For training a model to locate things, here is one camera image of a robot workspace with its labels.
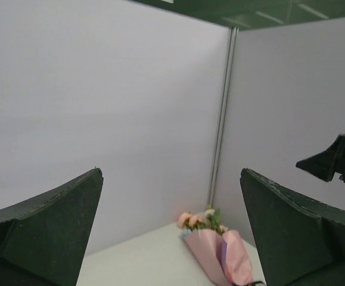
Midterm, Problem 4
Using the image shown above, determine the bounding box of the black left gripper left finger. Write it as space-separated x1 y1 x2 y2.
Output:
0 168 103 285

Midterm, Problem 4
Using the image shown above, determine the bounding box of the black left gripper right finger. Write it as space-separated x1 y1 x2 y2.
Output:
240 169 345 285

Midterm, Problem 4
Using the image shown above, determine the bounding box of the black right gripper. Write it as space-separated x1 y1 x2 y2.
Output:
296 135 345 183

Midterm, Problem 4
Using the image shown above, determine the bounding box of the pink flower bouquet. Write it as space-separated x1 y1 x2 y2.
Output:
178 206 265 285

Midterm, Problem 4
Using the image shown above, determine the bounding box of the aluminium corner post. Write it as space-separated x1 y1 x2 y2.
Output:
207 27 239 206

